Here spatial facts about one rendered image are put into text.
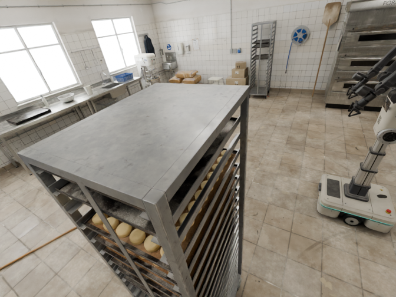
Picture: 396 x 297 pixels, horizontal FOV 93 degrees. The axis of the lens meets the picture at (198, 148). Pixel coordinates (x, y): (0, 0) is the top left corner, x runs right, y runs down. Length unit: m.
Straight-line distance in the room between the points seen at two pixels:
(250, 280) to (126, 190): 1.94
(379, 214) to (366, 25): 3.50
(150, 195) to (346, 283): 2.23
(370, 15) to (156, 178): 4.94
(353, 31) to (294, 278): 4.38
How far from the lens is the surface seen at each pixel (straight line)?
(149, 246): 0.67
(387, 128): 2.26
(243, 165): 1.01
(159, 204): 0.35
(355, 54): 5.17
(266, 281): 2.23
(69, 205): 0.80
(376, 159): 2.48
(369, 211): 2.69
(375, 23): 5.14
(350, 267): 2.53
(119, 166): 0.45
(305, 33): 5.95
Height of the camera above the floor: 2.07
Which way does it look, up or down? 34 degrees down
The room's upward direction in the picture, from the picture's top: 8 degrees counter-clockwise
